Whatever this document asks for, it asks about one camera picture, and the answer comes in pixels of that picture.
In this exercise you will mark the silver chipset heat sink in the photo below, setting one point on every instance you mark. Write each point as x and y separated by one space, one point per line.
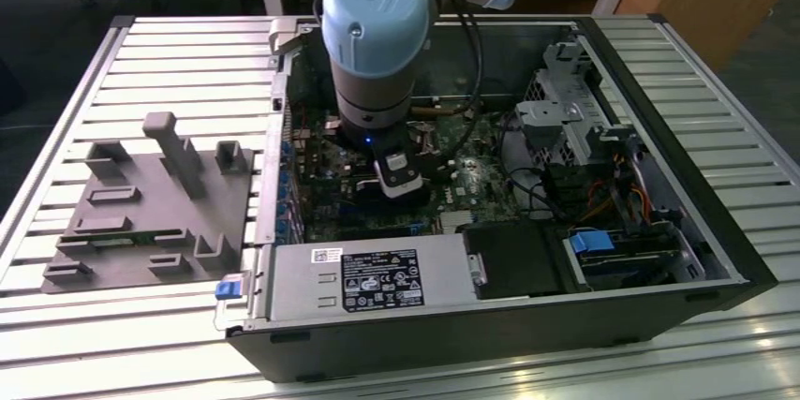
456 221

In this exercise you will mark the blue disk carrier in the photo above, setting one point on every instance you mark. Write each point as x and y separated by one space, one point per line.
593 243

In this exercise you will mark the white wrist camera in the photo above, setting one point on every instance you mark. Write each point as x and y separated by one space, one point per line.
400 175

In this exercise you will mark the black expansion slot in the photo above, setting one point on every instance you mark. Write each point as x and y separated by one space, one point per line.
375 234

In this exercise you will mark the silver disk bay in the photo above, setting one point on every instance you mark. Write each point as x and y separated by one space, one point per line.
691 262

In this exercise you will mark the grey parts rack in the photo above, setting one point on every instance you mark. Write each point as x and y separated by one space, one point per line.
156 231

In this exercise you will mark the silver power supply unit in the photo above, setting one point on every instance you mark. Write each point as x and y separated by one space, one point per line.
300 278

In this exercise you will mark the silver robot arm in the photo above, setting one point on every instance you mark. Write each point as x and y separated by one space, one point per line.
375 44

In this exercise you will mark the CPU socket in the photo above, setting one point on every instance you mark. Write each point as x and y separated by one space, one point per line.
429 140

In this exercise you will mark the green motherboard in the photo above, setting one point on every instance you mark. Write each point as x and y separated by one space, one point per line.
481 175

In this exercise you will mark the metal drive cage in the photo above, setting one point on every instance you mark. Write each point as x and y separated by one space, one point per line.
549 114

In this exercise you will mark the black drive bay cover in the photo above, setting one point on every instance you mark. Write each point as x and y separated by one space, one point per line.
519 259

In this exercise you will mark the black graphics card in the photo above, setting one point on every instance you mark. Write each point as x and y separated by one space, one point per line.
365 191

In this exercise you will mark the black PC case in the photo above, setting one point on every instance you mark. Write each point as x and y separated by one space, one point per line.
437 348

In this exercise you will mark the blue case latch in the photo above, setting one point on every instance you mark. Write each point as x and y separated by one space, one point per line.
225 291

